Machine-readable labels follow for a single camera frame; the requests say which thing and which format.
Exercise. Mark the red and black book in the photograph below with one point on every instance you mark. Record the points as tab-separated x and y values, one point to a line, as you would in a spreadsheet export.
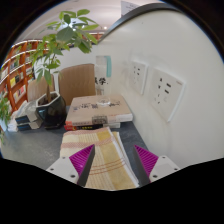
83	126

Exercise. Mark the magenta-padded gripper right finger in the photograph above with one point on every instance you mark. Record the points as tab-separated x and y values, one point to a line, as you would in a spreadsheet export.
163	166

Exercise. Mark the white book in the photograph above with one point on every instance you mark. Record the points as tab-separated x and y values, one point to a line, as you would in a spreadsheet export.
21	107
11	126

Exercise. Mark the orange wooden bookshelf unit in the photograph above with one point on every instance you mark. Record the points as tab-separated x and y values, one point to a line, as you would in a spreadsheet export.
16	70

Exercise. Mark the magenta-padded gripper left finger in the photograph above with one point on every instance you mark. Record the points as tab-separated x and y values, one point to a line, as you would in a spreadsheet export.
61	168

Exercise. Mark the tall green tree in black pot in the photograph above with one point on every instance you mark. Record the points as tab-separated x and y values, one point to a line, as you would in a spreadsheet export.
51	110

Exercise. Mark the thick dark book with grey cover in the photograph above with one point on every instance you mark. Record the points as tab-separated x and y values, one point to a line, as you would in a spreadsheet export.
28	116

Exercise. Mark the small white sign card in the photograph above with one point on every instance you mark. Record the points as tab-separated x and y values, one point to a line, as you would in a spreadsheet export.
128	6

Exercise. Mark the leafy plant in white pot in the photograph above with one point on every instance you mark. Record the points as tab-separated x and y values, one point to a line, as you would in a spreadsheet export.
3	113

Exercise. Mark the white wall socket panel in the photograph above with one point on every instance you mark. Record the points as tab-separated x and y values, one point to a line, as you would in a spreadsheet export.
138	76
166	93

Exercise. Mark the cream and yellow striped towel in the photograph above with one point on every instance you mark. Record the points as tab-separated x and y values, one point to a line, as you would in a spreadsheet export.
106	160

